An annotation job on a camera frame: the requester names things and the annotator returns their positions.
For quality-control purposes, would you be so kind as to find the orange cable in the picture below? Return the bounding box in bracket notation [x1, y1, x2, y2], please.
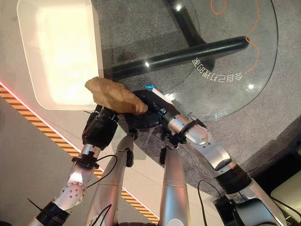
[210, 0, 261, 75]

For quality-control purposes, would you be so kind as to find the white plastic basket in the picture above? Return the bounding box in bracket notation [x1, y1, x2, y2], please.
[16, 0, 105, 111]

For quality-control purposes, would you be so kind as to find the grey carpet rug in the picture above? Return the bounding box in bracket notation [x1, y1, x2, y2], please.
[98, 0, 301, 196]

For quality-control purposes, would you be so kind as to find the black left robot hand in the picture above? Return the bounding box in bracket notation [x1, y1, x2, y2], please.
[81, 105, 119, 150]

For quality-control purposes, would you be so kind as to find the black floor box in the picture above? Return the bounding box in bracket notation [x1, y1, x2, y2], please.
[214, 197, 236, 226]

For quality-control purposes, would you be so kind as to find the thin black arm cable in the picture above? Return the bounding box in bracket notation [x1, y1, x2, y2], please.
[197, 179, 227, 213]
[85, 153, 118, 189]

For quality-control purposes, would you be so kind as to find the round glass table top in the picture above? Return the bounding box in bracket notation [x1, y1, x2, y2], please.
[91, 0, 280, 123]

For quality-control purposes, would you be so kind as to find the brown cloth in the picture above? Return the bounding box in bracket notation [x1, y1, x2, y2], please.
[84, 76, 149, 116]

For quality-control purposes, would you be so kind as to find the silver left robot leg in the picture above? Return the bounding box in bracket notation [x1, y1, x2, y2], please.
[84, 131, 135, 226]

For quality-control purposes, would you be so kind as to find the silver right robot leg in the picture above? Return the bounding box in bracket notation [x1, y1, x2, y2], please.
[159, 136, 191, 226]

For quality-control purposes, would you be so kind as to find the black table base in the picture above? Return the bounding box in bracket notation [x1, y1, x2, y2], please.
[104, 0, 250, 81]

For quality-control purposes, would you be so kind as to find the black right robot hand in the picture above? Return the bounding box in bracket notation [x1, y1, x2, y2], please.
[124, 88, 181, 129]

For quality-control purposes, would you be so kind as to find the silver robot leg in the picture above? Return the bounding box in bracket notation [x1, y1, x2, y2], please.
[84, 131, 135, 226]
[159, 136, 191, 226]

